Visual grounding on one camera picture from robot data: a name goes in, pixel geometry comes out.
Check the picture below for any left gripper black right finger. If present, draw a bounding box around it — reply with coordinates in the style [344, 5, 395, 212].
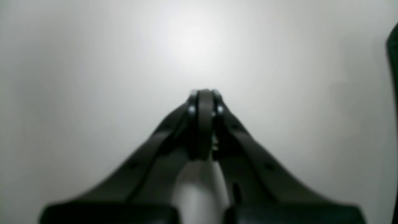
[211, 90, 365, 224]

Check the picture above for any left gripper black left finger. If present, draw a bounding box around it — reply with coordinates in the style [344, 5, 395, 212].
[39, 90, 205, 224]

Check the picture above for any black long-sleeve T-shirt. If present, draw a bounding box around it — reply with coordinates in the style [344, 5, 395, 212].
[385, 23, 398, 224]

